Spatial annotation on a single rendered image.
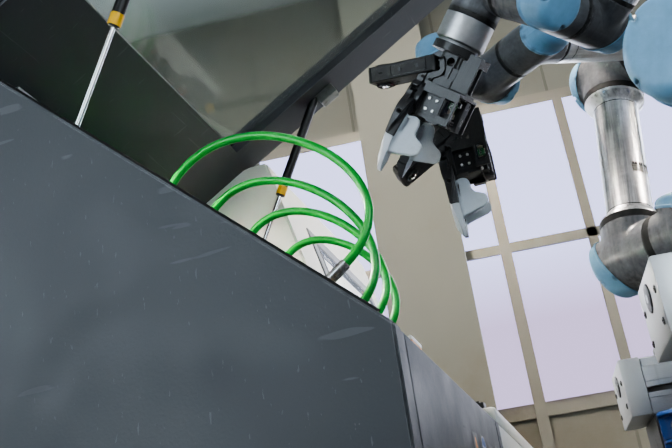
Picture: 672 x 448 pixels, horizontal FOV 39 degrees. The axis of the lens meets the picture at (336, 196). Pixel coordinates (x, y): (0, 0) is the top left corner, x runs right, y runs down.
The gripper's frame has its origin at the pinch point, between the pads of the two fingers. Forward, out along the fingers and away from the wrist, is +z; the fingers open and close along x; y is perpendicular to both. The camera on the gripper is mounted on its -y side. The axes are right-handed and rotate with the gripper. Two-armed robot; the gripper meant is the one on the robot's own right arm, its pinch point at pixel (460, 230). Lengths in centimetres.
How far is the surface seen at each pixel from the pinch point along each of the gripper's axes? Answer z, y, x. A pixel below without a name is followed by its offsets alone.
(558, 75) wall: -136, 27, 206
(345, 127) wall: -133, -62, 196
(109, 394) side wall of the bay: 28, -36, -47
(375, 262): 3.7, -13.4, -4.7
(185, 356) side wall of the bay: 25, -27, -47
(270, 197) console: -25, -39, 23
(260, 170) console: -32, -40, 23
